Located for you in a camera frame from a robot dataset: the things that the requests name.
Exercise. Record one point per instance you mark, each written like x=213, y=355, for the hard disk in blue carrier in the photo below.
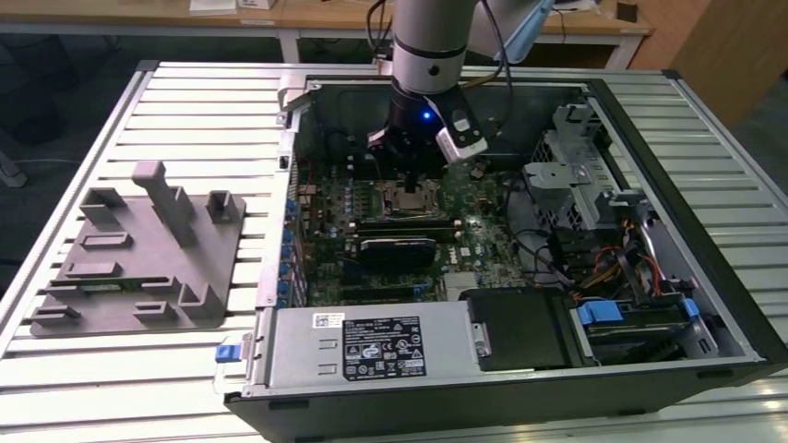
x=600, y=314

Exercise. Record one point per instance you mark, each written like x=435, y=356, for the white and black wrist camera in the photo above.
x=461, y=143

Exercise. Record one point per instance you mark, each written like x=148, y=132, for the white paper box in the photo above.
x=212, y=4

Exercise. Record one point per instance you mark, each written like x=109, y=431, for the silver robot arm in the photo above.
x=431, y=46

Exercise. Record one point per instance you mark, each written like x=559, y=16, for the wooden cabinet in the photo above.
x=727, y=55

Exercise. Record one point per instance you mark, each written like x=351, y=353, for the black graphics card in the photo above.
x=393, y=258

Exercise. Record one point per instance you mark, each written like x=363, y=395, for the small silver heatsink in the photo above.
x=461, y=282

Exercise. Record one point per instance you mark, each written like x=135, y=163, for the silver CPU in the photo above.
x=424, y=200

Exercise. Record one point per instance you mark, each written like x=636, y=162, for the round coin battery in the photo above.
x=476, y=173

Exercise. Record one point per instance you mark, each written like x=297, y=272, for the black open PC case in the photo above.
x=492, y=415

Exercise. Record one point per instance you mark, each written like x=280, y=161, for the small dark box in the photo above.
x=627, y=11

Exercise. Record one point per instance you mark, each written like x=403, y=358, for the perforated metal drive cage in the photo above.
x=553, y=177

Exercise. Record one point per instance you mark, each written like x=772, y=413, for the silver power supply unit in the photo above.
x=295, y=350

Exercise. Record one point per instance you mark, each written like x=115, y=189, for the wooden desk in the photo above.
x=584, y=25

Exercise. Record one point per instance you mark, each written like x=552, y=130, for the RAM slot with white clips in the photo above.
x=407, y=226
x=407, y=235

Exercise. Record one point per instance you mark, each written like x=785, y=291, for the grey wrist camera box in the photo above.
x=376, y=138

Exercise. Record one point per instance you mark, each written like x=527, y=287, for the green RAM stick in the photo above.
x=123, y=283

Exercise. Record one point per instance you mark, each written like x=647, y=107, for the white labelled box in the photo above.
x=255, y=3

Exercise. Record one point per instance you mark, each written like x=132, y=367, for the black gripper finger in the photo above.
x=409, y=168

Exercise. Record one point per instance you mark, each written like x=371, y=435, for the RAM slot with black clips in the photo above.
x=407, y=231
x=407, y=221

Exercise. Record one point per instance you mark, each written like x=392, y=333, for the grey parts rack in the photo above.
x=203, y=258

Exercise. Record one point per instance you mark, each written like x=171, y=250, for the CPU socket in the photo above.
x=385, y=205

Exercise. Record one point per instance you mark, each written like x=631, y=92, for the grey metal stand foot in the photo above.
x=12, y=177

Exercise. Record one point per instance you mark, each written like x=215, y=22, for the blue plastic latch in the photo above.
x=228, y=353

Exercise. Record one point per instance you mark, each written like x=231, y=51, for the green motherboard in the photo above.
x=499, y=277

